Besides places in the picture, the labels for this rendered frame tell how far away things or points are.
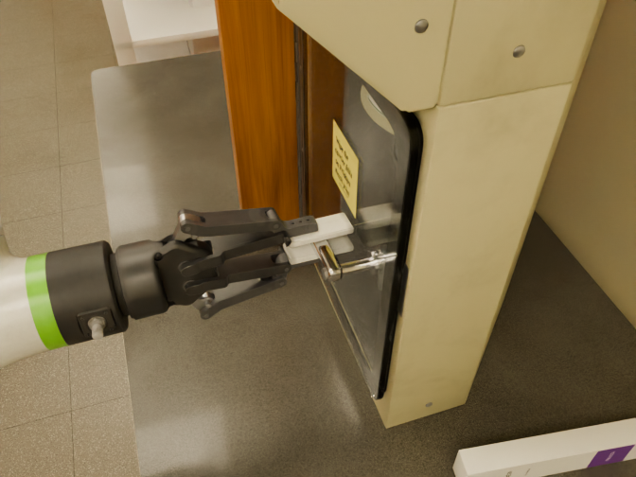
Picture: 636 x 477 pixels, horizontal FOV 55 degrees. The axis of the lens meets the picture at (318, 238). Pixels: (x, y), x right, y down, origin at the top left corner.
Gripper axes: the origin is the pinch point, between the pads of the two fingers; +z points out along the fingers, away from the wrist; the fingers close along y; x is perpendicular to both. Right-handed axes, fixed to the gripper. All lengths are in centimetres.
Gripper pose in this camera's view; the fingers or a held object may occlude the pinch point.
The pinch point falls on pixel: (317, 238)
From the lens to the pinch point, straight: 64.4
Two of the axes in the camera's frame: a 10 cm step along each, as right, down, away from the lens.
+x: -3.1, -5.9, 7.4
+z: 9.5, -2.2, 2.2
